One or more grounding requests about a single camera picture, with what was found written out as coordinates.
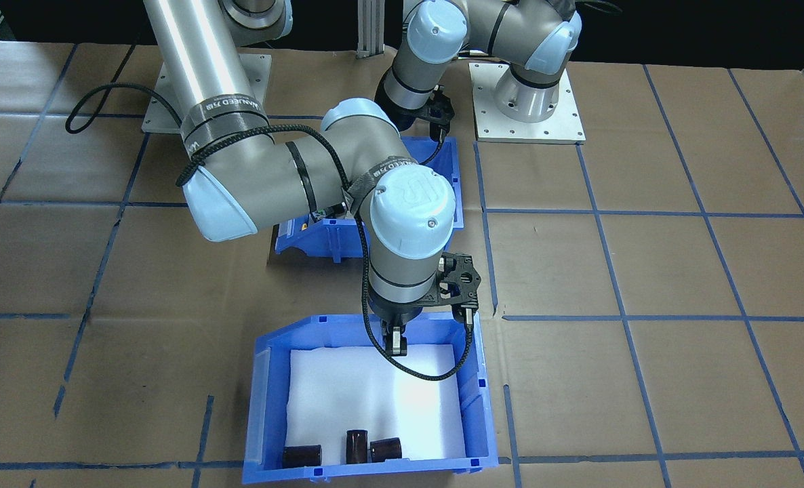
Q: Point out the blue plastic button bin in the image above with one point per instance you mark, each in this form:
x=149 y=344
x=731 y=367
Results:
x=320 y=240

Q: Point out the blue plastic parts bin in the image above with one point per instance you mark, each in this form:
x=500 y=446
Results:
x=409 y=474

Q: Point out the white foam liner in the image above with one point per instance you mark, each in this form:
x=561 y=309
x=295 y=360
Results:
x=348 y=393

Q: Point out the black cylindrical part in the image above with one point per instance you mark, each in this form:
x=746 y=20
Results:
x=386 y=451
x=302 y=456
x=357 y=447

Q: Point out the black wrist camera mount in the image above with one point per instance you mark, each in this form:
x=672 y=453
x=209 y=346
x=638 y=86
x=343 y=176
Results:
x=440 y=112
x=459 y=278

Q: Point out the white square base plate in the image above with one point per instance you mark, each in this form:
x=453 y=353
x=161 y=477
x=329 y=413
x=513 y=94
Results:
x=490 y=129
x=253 y=95

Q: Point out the aluminium profile post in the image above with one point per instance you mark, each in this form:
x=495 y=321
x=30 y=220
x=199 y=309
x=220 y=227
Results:
x=369 y=27

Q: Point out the dark push button switch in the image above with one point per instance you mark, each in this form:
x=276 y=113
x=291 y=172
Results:
x=324 y=215

